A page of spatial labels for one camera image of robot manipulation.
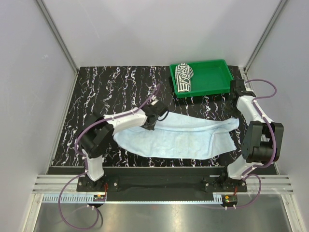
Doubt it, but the light blue towel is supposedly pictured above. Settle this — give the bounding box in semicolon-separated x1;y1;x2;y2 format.
114;113;239;160

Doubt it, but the right cable junction box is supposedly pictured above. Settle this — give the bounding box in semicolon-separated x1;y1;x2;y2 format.
224;195;238;204

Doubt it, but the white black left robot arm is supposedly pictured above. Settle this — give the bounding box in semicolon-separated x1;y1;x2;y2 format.
74;98;169;191

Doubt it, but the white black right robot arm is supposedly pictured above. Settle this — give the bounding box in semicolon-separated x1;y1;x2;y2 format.
219;79;284;192

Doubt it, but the green white striped towel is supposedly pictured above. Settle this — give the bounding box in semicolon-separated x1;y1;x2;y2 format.
174;63;194;93

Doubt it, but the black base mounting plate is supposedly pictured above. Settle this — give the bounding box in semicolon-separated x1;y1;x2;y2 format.
77;167;247;202

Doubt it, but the green plastic tray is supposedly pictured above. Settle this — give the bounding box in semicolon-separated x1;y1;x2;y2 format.
169;59;233;98

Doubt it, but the cable junction box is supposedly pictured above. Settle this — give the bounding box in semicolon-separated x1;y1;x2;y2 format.
93;194;106;202
224;195;238;204

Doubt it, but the aluminium frame rail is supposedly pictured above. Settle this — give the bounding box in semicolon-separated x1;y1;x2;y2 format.
32;175;294;194

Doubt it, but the left cable junction box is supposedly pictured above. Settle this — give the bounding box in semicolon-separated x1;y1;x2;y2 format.
93;194;106;202

